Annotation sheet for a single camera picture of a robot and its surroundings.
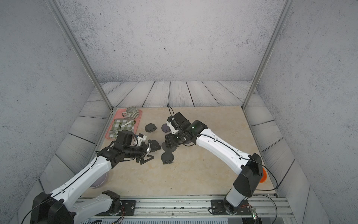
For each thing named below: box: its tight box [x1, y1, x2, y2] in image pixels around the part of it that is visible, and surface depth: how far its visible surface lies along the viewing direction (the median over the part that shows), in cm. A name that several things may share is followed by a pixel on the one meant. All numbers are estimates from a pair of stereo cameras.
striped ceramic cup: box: [122, 106, 140, 119], surface depth 111 cm
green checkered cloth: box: [109, 118, 135, 138], surface depth 110 cm
